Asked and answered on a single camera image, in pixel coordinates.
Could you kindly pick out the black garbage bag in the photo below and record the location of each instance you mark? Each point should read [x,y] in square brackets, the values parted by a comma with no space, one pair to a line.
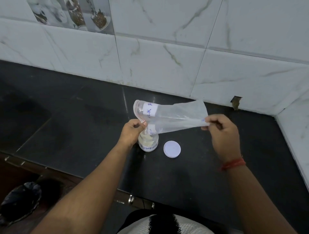
[20,202]

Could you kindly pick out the clear plastic zip bag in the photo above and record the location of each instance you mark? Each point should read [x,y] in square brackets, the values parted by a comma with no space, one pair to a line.
[172,115]

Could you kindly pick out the person's left forearm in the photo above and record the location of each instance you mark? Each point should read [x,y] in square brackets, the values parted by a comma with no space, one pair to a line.
[87,192]

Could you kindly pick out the person's left thumb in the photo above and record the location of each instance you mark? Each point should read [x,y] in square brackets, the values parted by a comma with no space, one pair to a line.
[141,129]

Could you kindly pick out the clear jar with white label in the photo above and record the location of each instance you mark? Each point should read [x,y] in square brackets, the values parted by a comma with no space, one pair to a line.
[149,142]

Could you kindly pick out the person's right forearm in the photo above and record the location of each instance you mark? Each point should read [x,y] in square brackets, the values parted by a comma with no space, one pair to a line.
[256,200]

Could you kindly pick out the white knitted shirt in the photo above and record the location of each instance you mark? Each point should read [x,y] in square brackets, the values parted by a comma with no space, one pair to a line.
[166,224]

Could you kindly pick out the person's right hand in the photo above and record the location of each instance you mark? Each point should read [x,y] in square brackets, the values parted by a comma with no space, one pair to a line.
[224,139]

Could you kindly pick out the red thread wristband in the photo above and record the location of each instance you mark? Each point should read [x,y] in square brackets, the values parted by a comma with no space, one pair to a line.
[233,164]

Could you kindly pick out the white round jar lid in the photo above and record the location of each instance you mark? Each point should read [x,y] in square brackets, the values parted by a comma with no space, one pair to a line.
[172,149]

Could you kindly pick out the person's left hand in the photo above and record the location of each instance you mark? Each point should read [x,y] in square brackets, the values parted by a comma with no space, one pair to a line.
[130,136]

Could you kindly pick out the person's right thumb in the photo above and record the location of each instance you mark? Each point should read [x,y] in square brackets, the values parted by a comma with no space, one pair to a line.
[205,127]

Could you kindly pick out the decorative printed wall tile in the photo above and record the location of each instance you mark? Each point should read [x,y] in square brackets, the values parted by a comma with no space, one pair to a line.
[72,14]

